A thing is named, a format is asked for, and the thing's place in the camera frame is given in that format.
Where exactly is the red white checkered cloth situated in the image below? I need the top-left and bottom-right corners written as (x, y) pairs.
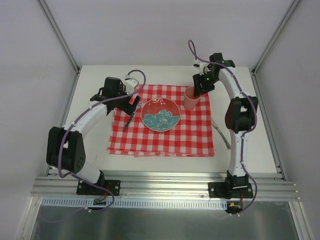
top-left (107, 84), bottom-right (215, 157)

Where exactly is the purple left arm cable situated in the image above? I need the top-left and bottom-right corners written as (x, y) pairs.
top-left (39, 69), bottom-right (147, 223)

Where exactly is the red teal ceramic plate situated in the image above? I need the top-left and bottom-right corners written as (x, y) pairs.
top-left (140, 98), bottom-right (181, 132)

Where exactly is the white slotted cable duct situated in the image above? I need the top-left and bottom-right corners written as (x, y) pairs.
top-left (41, 197), bottom-right (227, 210)

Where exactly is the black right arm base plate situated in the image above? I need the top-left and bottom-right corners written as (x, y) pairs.
top-left (207, 182), bottom-right (254, 200)

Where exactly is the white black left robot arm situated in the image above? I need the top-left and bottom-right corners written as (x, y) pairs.
top-left (46, 75), bottom-right (141, 194)

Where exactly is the fork with green handle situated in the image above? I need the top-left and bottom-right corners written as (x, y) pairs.
top-left (123, 99), bottom-right (143, 131)

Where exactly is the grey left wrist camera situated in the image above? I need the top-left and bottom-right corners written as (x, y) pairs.
top-left (123, 74), bottom-right (139, 94)

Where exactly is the aluminium front rail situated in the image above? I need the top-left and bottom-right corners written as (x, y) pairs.
top-left (31, 170), bottom-right (302, 202)

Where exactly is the salmon pink plastic cup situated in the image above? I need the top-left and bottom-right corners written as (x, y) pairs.
top-left (183, 86), bottom-right (200, 111)

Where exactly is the silver table knife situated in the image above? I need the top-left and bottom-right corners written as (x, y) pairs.
top-left (210, 118), bottom-right (231, 150)

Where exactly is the aluminium frame post right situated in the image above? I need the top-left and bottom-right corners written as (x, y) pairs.
top-left (251, 0), bottom-right (302, 76)

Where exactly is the aluminium frame post left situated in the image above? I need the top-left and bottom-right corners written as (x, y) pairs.
top-left (37, 0), bottom-right (81, 74)

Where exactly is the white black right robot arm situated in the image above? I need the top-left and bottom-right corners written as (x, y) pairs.
top-left (192, 53), bottom-right (259, 198)

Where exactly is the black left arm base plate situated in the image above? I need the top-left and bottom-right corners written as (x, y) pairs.
top-left (76, 179), bottom-right (121, 196)

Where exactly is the aluminium frame post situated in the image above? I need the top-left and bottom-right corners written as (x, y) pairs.
top-left (251, 0), bottom-right (302, 76)
top-left (37, 0), bottom-right (81, 74)

